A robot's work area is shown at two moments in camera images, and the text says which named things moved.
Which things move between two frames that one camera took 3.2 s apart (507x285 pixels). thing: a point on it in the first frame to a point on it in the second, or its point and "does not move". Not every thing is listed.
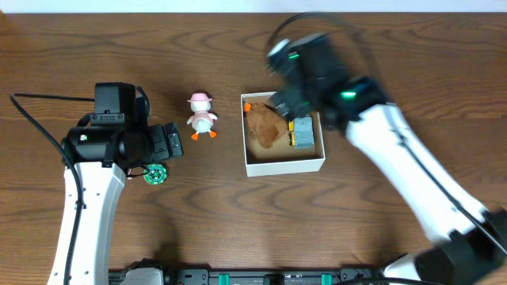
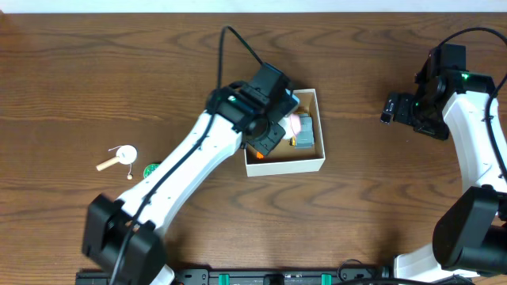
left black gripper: (173, 140) to (286, 102)
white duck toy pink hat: (202, 120) to (291, 125)
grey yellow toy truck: (301, 133) does not move
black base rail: (289, 276) does not move
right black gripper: (297, 90) to (440, 130)
